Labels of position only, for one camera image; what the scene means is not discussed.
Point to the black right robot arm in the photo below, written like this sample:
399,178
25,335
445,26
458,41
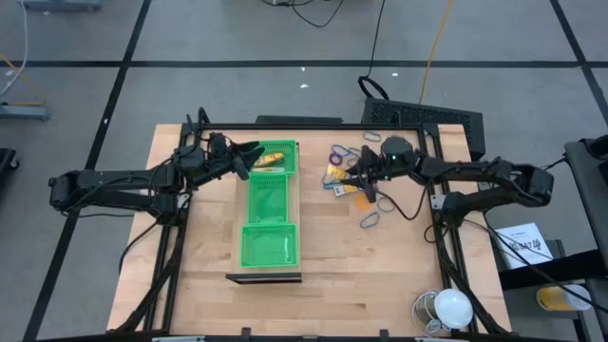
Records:
475,168

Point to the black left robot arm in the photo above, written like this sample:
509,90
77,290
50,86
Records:
119,183

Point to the white printed paper sheet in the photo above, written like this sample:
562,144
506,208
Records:
522,244

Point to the small green plastic basket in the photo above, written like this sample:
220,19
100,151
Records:
287,159

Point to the white dome lamp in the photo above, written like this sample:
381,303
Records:
453,309

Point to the yellow crayon pack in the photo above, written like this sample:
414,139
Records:
336,172

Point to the purple rubber band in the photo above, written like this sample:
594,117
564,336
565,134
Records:
330,159

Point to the large green plastic basket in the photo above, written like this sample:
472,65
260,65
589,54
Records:
266,247

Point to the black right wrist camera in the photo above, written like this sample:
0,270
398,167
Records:
398,149

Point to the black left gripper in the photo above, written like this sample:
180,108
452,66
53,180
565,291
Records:
221,164

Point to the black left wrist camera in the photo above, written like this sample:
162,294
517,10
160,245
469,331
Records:
217,141

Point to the narrow green plastic basket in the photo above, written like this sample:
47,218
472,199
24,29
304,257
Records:
268,199

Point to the grey furniture foot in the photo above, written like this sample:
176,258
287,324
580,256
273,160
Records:
62,5
24,112

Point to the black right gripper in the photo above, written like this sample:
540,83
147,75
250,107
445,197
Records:
399,171

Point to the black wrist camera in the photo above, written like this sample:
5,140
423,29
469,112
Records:
217,141
398,149

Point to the yellow bottle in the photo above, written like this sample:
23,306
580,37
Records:
563,298

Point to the black side cart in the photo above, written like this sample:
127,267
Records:
589,190

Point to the black caster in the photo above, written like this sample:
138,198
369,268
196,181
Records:
7,159

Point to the yellow crayon box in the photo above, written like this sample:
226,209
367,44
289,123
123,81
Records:
268,159

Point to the wooden stand with black frame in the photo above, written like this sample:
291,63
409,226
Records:
293,209

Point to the yellow rubber band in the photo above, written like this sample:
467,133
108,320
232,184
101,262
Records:
359,204

